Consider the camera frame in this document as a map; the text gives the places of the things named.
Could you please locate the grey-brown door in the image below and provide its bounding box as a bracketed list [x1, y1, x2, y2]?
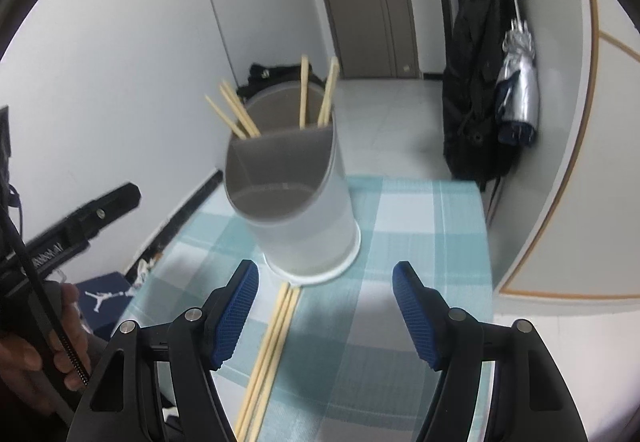
[305, 0, 419, 80]

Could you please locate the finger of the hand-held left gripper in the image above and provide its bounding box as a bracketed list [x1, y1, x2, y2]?
[69, 182, 143, 242]

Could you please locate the person's left hand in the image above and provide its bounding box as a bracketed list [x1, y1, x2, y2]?
[0, 284, 94, 419]

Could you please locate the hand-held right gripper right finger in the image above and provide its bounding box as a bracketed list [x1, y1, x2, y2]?
[392, 261, 588, 442]

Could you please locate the teal checked tablecloth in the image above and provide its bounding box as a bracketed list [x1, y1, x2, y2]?
[115, 175, 497, 442]

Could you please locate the white crumpled paper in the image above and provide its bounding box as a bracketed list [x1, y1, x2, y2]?
[127, 258, 161, 297]

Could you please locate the white cylindrical chopstick holder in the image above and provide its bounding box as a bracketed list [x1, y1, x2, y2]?
[222, 81, 362, 284]

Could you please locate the dark blue shoe box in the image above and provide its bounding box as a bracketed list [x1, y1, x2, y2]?
[75, 272, 136, 343]

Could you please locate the black hanging coat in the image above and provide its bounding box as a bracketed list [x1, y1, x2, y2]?
[442, 0, 526, 193]

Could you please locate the black braided cable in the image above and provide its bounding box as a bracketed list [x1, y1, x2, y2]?
[0, 202, 91, 386]

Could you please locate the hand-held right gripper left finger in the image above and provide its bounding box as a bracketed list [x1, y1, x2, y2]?
[65, 259, 261, 442]

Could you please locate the silver folded umbrella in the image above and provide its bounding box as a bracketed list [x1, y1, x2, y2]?
[495, 0, 542, 147]

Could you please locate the black door frame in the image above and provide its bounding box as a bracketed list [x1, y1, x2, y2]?
[432, 0, 459, 79]

